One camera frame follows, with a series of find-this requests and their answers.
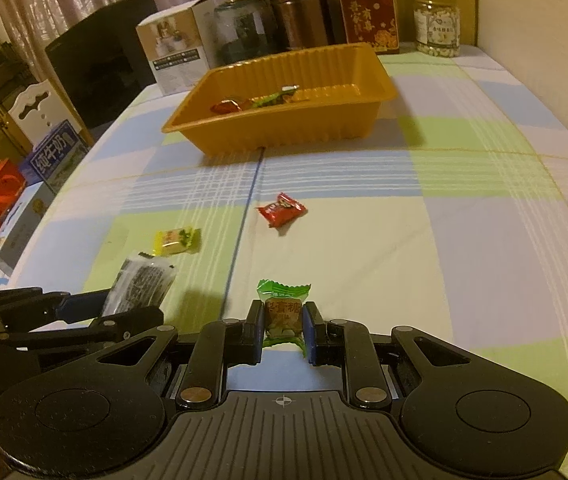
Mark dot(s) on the black metal rack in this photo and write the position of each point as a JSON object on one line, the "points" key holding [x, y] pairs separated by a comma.
{"points": [[15, 77]]}

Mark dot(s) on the blue milk carton box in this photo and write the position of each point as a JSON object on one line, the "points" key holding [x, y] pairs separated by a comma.
{"points": [[55, 158]]}

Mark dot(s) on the light blue box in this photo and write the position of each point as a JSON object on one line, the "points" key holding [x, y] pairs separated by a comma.
{"points": [[20, 223]]}

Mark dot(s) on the clear plastic nut jar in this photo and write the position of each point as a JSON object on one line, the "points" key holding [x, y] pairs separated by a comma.
{"points": [[437, 27]]}

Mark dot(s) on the green candy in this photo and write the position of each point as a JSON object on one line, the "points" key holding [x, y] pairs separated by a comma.
{"points": [[283, 313]]}

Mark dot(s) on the orange plastic tray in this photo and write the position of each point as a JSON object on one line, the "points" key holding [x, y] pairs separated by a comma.
{"points": [[306, 96]]}

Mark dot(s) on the red candy packet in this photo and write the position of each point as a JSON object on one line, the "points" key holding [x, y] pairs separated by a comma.
{"points": [[282, 211]]}

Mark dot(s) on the green glass jar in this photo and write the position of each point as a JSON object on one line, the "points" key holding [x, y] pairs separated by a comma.
{"points": [[244, 30]]}

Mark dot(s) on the yellow candy packet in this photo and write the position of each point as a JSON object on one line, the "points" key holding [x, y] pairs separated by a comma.
{"points": [[176, 241]]}

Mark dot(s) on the grey black snack packet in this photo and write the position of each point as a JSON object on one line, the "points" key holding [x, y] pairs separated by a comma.
{"points": [[142, 281]]}

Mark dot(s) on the black monitor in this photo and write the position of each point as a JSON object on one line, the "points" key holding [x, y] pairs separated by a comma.
{"points": [[100, 62]]}

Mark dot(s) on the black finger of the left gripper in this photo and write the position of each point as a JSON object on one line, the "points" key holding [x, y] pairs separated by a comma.
{"points": [[81, 307]]}

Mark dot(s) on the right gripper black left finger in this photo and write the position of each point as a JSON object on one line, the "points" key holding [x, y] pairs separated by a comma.
{"points": [[191, 369]]}

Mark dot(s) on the white wooden chair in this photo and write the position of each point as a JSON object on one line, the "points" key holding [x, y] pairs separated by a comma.
{"points": [[39, 108]]}

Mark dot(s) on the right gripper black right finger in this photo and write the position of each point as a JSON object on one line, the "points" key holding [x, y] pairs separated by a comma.
{"points": [[376, 369]]}

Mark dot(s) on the green meat snack packet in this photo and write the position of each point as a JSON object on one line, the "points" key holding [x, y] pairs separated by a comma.
{"points": [[283, 96]]}

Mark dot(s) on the brown metal thermos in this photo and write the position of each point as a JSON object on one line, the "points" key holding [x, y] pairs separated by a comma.
{"points": [[303, 24]]}

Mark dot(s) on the checkered tablecloth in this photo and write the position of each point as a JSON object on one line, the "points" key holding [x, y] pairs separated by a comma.
{"points": [[451, 216]]}

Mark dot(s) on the red gift box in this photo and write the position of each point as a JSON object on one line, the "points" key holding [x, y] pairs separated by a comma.
{"points": [[373, 22]]}

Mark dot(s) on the small red orange candy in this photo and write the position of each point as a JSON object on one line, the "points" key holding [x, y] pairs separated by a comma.
{"points": [[225, 107]]}

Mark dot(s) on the white product box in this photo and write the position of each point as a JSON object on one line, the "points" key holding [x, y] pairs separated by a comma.
{"points": [[180, 44]]}

